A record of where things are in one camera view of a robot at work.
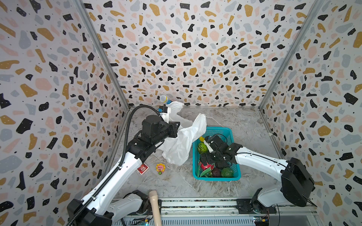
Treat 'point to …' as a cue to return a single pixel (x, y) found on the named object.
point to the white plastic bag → (178, 150)
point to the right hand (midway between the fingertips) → (204, 155)
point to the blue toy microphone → (164, 99)
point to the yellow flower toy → (160, 167)
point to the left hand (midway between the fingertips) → (181, 121)
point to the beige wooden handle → (153, 197)
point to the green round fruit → (227, 172)
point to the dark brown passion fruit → (216, 172)
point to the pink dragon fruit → (203, 170)
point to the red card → (143, 168)
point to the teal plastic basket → (228, 132)
